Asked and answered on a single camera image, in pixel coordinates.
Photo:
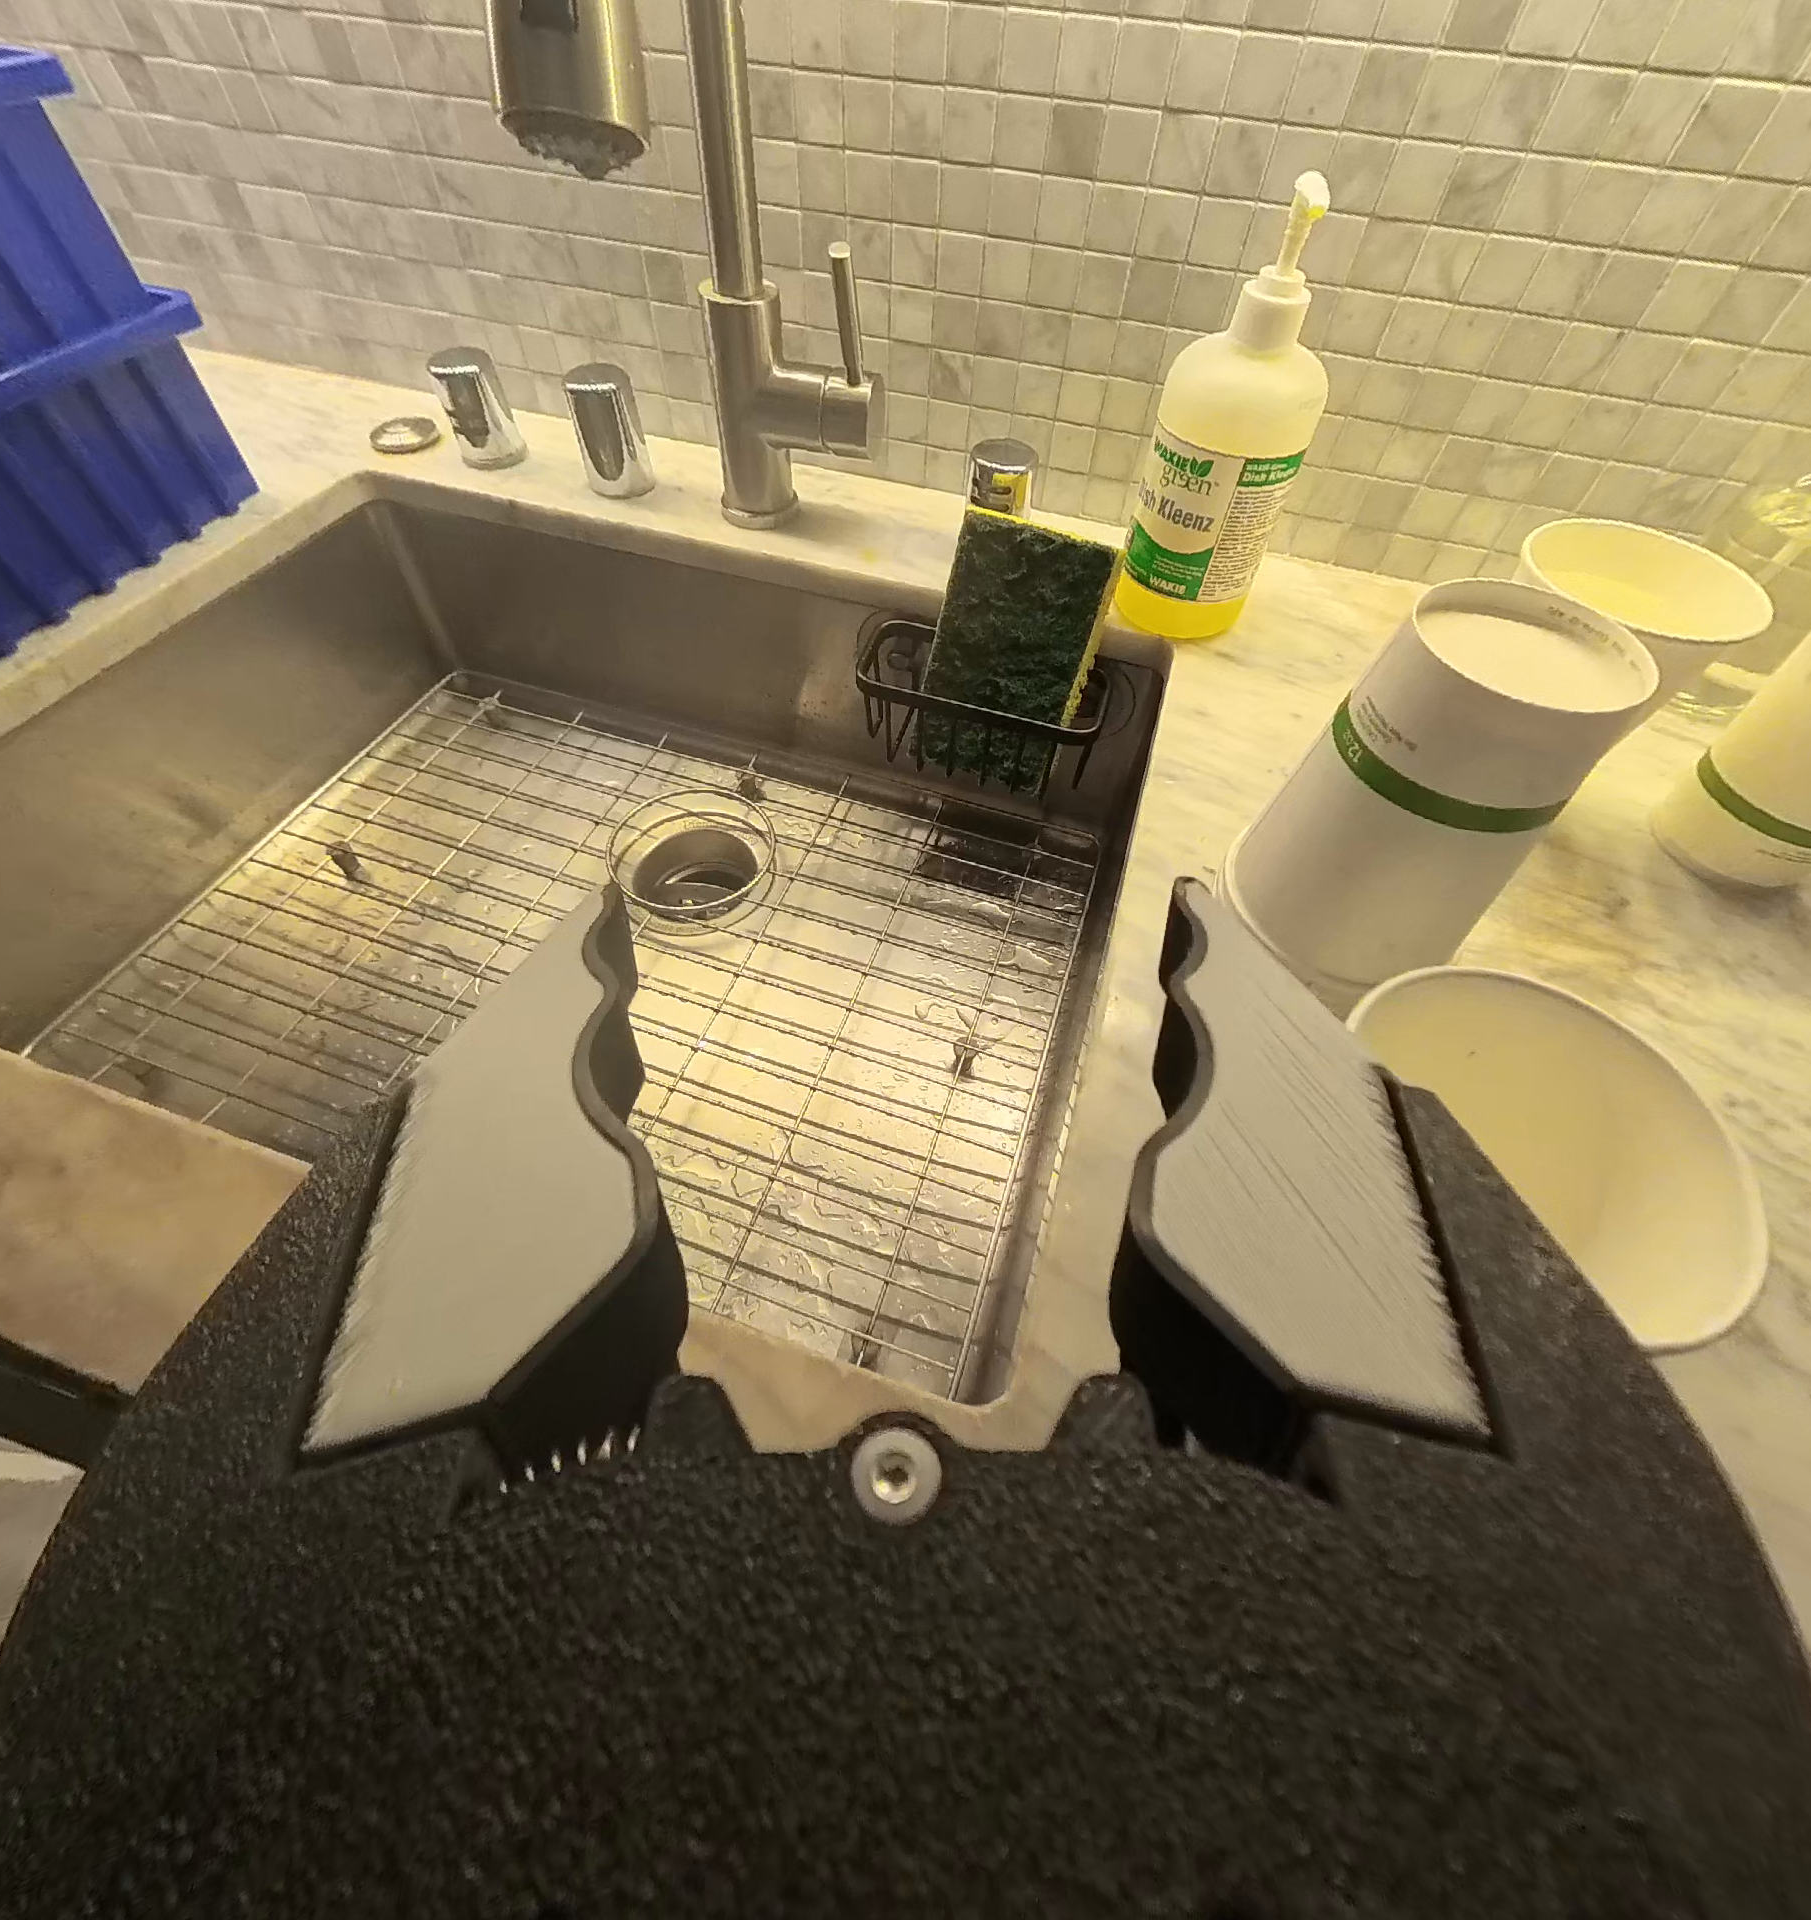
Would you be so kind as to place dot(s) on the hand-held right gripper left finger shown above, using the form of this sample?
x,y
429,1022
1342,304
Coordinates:
x,y
500,1201

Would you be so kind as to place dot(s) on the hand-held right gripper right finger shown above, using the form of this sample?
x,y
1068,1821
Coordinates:
x,y
1297,1201

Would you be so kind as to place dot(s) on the white paper cup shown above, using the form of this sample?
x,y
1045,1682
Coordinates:
x,y
1640,599
1776,781
1566,1168

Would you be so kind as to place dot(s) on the blue plastic bin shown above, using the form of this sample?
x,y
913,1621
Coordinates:
x,y
79,523
20,209

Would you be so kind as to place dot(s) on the marble desk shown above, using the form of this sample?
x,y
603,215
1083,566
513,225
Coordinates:
x,y
1715,961

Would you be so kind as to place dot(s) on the round metal sink drain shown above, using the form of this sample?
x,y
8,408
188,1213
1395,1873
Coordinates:
x,y
690,870

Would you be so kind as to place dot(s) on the stack of inverted paper cups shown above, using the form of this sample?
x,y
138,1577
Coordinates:
x,y
1416,809

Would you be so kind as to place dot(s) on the stainless steel sink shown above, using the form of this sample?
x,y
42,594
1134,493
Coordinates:
x,y
169,781

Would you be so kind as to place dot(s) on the green yellow sponge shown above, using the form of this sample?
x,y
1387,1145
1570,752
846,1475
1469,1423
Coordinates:
x,y
1018,630

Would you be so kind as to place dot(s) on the dish soap pump bottle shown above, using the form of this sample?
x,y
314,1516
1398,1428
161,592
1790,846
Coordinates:
x,y
1220,419

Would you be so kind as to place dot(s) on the chrome cylinder cap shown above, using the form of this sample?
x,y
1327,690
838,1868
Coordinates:
x,y
1001,471

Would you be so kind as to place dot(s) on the stainless pull-down faucet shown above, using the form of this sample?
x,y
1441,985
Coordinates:
x,y
756,376

